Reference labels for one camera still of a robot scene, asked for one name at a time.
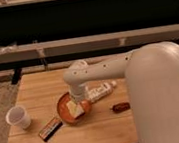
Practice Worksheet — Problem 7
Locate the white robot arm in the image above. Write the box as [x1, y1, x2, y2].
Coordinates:
[63, 41, 179, 143]

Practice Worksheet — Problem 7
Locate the white tube bottle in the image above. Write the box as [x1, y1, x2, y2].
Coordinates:
[86, 81, 117, 103]

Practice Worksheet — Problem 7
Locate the white sponge block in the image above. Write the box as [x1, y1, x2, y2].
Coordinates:
[67, 101, 85, 119]

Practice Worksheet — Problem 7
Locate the brown date snack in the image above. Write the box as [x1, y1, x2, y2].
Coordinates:
[112, 102, 131, 113]

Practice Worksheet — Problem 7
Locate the wooden table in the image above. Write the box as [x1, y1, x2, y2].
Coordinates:
[7, 69, 138, 143]

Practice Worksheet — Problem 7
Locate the white paper cup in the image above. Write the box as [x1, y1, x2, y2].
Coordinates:
[5, 105, 32, 129]

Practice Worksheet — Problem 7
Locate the grey metal rail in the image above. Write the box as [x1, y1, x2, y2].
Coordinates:
[0, 24, 179, 64]

